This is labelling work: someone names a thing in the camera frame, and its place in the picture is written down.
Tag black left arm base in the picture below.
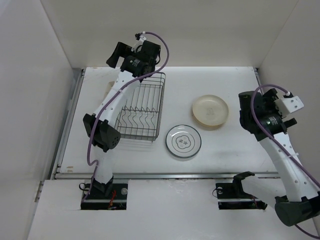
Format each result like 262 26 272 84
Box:
80 182 128 211

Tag aluminium table rail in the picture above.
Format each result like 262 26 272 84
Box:
54 66 278 179

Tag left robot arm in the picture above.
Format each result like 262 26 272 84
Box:
83 38 161 199

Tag grey wire dish rack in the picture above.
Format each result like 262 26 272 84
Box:
115 72 166 142

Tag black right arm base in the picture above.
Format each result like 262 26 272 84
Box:
215 182 268 210

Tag white bowl green band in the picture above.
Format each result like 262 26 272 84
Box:
169 152 198 162

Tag cream white plate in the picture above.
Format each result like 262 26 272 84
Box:
191 94 229 127

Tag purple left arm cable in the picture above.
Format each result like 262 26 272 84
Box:
83 31 171 201

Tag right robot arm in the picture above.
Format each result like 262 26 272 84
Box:
231 88 320 227

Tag yellow plate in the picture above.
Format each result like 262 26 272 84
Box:
192 118 225 131

